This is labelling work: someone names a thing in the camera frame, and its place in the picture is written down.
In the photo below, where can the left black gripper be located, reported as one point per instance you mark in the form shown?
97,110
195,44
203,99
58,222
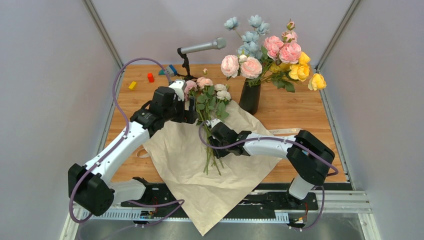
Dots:
186,116

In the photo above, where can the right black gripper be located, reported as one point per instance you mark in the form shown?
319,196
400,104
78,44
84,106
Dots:
219,154

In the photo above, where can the flower stems bunch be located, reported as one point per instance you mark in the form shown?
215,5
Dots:
211,102

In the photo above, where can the peach paper bouquet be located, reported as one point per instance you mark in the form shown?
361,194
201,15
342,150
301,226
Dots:
180,158

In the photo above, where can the beige ribbon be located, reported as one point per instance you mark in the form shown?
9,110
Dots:
279,131

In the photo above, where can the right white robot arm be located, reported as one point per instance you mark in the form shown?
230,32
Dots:
310,157

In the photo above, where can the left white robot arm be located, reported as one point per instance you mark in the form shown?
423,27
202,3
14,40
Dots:
90,184

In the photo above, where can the black vase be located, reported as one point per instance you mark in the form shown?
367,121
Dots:
250,98

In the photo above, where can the flowers in vase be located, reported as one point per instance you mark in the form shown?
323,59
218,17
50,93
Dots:
264,58

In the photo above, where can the black microphone tripod stand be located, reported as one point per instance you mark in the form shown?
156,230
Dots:
186,66

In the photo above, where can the red block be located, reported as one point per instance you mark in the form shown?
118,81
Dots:
150,77

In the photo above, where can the yellow block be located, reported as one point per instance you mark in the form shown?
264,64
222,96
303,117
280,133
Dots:
132,85

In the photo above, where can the silver microphone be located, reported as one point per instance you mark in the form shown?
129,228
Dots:
215,44

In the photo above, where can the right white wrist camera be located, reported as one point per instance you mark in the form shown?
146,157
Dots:
212,123

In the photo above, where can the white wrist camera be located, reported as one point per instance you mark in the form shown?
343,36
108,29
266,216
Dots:
212,123
179,85

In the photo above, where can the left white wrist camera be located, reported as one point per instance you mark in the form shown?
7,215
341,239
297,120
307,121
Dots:
179,85

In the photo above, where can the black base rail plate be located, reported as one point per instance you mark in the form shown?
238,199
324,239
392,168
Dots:
267,202

